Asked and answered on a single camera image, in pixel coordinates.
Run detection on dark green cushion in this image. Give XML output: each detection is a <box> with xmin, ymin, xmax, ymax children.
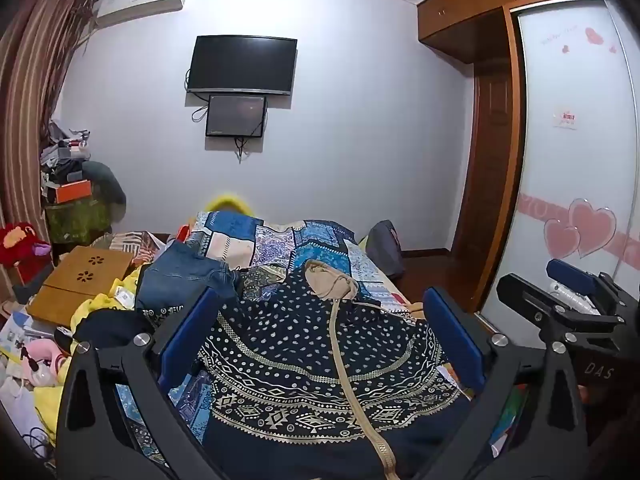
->
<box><xmin>82</xmin><ymin>160</ymin><xmax>127</xmax><ymax>221</ymax></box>

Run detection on navy patterned zip jacket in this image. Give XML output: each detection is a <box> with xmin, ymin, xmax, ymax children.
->
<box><xmin>195</xmin><ymin>259</ymin><xmax>481</xmax><ymax>480</ymax></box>

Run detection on pink plush toy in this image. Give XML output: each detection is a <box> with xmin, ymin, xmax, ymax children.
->
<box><xmin>17</xmin><ymin>337</ymin><xmax>71</xmax><ymax>386</ymax></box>

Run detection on wooden wardrobe cabinet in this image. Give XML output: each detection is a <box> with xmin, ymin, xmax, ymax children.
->
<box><xmin>416</xmin><ymin>0</ymin><xmax>616</xmax><ymax>313</ymax></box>

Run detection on yellow pillow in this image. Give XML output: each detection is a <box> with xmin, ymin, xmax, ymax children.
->
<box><xmin>206</xmin><ymin>191</ymin><xmax>257</xmax><ymax>218</ymax></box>

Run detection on black garment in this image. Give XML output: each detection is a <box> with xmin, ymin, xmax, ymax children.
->
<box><xmin>72</xmin><ymin>308</ymin><xmax>156</xmax><ymax>352</ymax></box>

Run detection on white air conditioner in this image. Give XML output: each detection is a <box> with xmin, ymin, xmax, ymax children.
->
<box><xmin>95</xmin><ymin>0</ymin><xmax>190</xmax><ymax>30</ymax></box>

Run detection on bamboo lap table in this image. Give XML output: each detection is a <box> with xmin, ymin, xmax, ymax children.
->
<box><xmin>26</xmin><ymin>245</ymin><xmax>136</xmax><ymax>328</ymax></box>

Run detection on blue patchwork blanket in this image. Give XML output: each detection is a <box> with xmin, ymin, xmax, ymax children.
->
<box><xmin>117</xmin><ymin>210</ymin><xmax>426</xmax><ymax>466</ymax></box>

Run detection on brown striped curtain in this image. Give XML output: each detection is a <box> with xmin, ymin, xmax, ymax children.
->
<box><xmin>0</xmin><ymin>0</ymin><xmax>101</xmax><ymax>233</ymax></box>

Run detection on small wall monitor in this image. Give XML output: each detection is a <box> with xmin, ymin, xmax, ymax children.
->
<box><xmin>205</xmin><ymin>94</ymin><xmax>267</xmax><ymax>138</ymax></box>

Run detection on orange box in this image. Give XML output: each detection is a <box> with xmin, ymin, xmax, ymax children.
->
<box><xmin>54</xmin><ymin>179</ymin><xmax>93</xmax><ymax>204</ymax></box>

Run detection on blue denim jeans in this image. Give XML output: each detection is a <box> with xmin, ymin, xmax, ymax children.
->
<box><xmin>135</xmin><ymin>241</ymin><xmax>246</xmax><ymax>312</ymax></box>

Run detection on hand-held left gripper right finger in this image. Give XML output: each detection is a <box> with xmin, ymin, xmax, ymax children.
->
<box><xmin>414</xmin><ymin>286</ymin><xmax>591</xmax><ymax>480</ymax></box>

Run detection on grey bag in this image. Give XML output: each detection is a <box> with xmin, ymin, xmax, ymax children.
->
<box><xmin>367</xmin><ymin>220</ymin><xmax>406</xmax><ymax>278</ymax></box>

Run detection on white plastic bag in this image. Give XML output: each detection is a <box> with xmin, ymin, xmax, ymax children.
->
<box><xmin>0</xmin><ymin>375</ymin><xmax>48</xmax><ymax>456</ymax></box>

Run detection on red plush toy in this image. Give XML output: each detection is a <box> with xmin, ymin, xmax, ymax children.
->
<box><xmin>0</xmin><ymin>221</ymin><xmax>53</xmax><ymax>267</ymax></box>

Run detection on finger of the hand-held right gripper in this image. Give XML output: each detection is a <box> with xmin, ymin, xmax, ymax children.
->
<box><xmin>546</xmin><ymin>259</ymin><xmax>627</xmax><ymax>317</ymax></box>
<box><xmin>496</xmin><ymin>274</ymin><xmax>626</xmax><ymax>347</ymax></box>

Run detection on large wall television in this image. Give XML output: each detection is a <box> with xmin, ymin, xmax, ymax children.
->
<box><xmin>186</xmin><ymin>35</ymin><xmax>299</xmax><ymax>97</ymax></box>

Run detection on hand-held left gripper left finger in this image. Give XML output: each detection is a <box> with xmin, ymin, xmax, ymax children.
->
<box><xmin>54</xmin><ymin>285</ymin><xmax>227</xmax><ymax>480</ymax></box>

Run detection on pile of clutter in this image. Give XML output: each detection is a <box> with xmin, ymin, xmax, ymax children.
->
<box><xmin>40</xmin><ymin>119</ymin><xmax>93</xmax><ymax>186</ymax></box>

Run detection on yellow cloth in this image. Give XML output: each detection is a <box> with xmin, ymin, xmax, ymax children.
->
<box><xmin>32</xmin><ymin>265</ymin><xmax>147</xmax><ymax>448</ymax></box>

